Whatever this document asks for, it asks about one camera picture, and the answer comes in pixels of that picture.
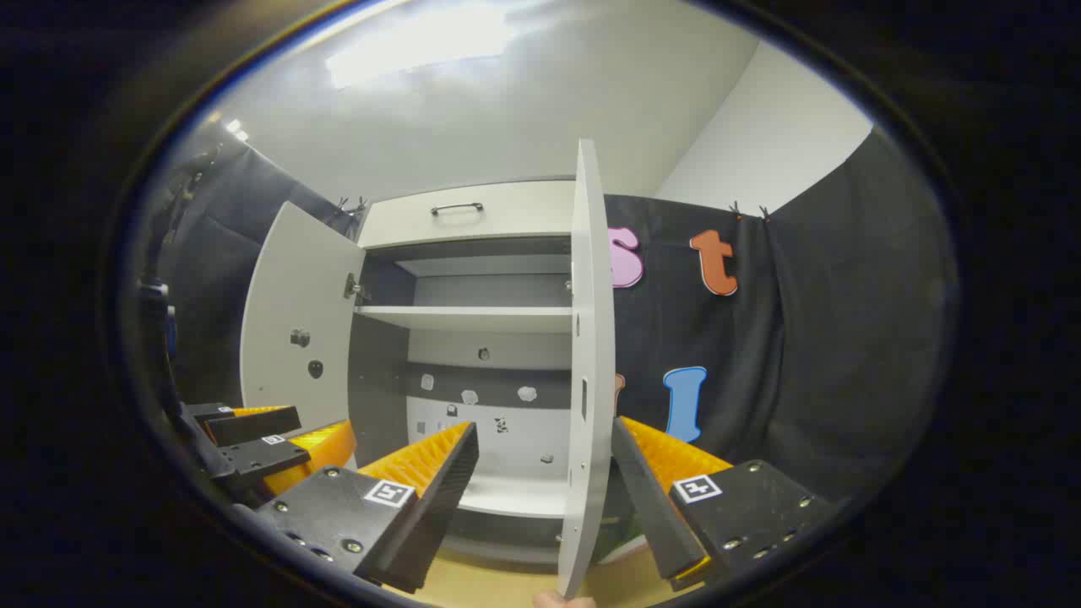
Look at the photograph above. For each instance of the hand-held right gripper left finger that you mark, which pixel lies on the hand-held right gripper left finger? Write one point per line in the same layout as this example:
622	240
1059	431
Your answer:
439	507

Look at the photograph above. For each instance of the white cabinet shelf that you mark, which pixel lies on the white cabinet shelf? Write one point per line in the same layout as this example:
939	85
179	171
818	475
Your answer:
515	498
464	317

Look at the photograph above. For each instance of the white cabinet drawer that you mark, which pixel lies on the white cabinet drawer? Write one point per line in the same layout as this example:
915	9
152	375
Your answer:
524	211

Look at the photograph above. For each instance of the white and grey cabinet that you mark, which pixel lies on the white and grey cabinet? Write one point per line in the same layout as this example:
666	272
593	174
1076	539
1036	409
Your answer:
380	380

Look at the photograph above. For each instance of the white cabinet door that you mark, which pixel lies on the white cabinet door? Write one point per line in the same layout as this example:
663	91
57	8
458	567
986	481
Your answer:
591	295
296	279

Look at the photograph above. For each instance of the black backdrop cloth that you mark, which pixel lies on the black backdrop cloth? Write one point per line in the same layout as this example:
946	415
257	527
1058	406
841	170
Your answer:
802	338

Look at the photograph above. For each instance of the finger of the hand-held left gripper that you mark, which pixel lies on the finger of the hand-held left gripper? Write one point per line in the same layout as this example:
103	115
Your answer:
270	460
253	426

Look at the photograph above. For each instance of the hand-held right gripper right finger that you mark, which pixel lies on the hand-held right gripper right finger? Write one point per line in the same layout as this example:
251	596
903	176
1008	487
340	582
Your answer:
650	507

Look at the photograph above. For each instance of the ceiling light panel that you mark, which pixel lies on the ceiling light panel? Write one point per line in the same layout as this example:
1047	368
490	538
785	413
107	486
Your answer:
414	46

